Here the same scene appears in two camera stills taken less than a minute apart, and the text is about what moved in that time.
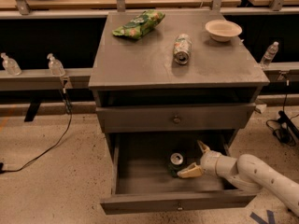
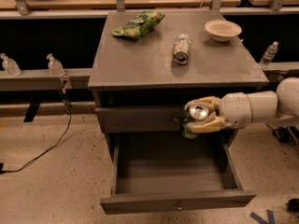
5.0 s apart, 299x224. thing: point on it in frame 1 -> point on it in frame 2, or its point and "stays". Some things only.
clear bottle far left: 10,65 stays
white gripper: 209,162 -> 234,109
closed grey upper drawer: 137,119 stays
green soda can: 177,161 -> 193,114
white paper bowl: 222,31 stays
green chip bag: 139,26 stays
